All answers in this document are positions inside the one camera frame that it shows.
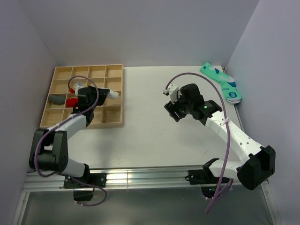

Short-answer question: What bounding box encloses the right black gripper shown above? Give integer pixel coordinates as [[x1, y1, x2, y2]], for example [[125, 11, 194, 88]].
[[164, 90, 193, 122]]

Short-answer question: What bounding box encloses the white sock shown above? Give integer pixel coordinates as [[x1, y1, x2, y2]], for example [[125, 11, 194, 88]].
[[107, 89, 119, 99]]

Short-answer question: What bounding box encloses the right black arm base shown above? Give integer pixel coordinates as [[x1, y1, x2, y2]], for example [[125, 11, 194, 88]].
[[185, 169, 219, 199]]

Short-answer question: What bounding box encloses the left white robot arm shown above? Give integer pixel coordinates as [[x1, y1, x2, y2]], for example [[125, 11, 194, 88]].
[[29, 86, 119, 187]]

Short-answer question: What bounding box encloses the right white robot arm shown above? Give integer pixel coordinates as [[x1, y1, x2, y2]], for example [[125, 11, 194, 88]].
[[163, 83, 276, 190]]

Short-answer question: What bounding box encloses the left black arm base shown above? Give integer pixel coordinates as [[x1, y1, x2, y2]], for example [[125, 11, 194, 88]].
[[63, 172, 108, 206]]

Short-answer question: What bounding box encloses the rolled red sock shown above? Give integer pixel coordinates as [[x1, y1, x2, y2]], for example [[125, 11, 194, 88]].
[[66, 98, 78, 108]]

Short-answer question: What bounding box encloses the rolled grey sock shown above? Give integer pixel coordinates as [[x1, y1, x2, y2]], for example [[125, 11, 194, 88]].
[[48, 94, 66, 105]]

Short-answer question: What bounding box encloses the wooden compartment tray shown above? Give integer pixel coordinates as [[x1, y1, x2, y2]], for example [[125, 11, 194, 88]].
[[40, 64, 123, 128]]

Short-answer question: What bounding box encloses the mint green patterned sock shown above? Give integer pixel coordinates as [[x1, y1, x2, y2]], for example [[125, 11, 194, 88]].
[[200, 62, 242, 105]]

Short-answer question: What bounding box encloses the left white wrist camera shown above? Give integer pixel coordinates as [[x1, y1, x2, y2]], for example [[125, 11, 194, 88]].
[[69, 82, 84, 96]]

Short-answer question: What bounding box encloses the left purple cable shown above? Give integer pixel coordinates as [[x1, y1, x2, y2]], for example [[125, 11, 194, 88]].
[[34, 75, 108, 207]]

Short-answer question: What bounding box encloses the aluminium rail frame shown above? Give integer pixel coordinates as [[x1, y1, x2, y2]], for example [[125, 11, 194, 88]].
[[15, 66, 281, 225]]

